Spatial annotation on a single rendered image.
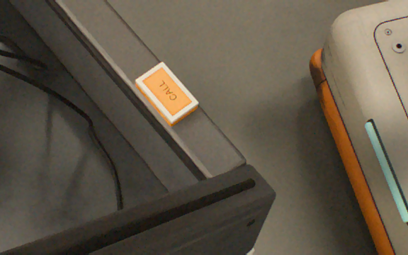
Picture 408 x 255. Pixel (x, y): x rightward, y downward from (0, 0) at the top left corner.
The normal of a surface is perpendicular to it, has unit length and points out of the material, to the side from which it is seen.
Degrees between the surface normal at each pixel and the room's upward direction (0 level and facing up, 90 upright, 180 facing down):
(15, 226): 0
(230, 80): 0
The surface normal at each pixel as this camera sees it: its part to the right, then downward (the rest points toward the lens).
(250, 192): 0.59, -0.67
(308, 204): 0.08, -0.40
